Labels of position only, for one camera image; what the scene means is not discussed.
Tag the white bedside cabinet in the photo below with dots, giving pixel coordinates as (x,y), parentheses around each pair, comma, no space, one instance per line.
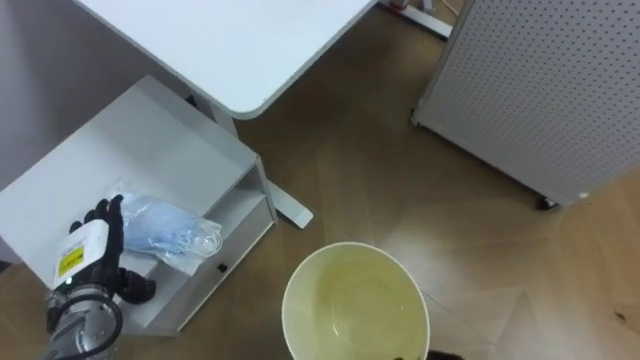
(145,190)

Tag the white desk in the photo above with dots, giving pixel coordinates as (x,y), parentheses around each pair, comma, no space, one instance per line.
(235,55)

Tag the white round waste bin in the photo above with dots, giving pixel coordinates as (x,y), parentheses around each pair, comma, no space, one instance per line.
(355,302)

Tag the clear plastic bag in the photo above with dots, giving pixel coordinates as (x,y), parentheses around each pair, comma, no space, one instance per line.
(165,232)

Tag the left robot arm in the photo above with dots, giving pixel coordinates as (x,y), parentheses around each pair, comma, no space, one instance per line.
(80,325)

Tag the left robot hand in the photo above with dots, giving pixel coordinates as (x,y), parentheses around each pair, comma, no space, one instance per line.
(95,260)

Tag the white perforated panel cabinet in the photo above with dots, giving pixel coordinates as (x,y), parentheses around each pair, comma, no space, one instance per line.
(535,90)

